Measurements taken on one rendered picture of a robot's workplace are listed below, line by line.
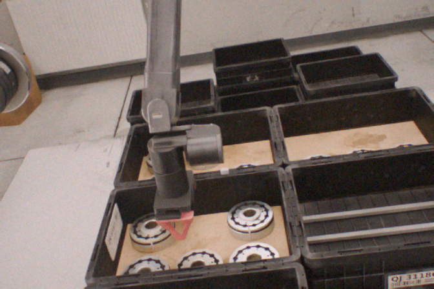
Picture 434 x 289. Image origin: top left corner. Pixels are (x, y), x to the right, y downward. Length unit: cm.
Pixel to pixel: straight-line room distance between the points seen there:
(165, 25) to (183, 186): 28
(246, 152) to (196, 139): 56
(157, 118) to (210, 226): 40
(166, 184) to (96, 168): 88
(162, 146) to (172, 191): 9
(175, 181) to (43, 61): 353
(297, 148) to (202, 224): 37
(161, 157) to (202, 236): 34
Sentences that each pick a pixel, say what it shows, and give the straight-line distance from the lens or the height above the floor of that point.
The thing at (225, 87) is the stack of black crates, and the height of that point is 48.
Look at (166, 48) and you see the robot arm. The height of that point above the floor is 129.
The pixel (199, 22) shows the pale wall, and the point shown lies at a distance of 418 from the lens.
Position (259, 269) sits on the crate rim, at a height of 93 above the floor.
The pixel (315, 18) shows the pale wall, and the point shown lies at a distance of 427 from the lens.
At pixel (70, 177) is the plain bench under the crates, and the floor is 70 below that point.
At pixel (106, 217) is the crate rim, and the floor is 93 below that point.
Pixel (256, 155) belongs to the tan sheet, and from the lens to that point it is 139.
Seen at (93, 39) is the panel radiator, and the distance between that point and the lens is 419.
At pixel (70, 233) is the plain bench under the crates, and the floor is 70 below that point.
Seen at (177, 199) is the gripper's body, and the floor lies 105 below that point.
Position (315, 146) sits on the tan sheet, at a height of 83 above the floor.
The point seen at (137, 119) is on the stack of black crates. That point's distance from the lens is 227.
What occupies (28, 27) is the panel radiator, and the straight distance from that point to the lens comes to 428.
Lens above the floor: 158
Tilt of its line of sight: 31 degrees down
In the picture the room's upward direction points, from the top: 10 degrees counter-clockwise
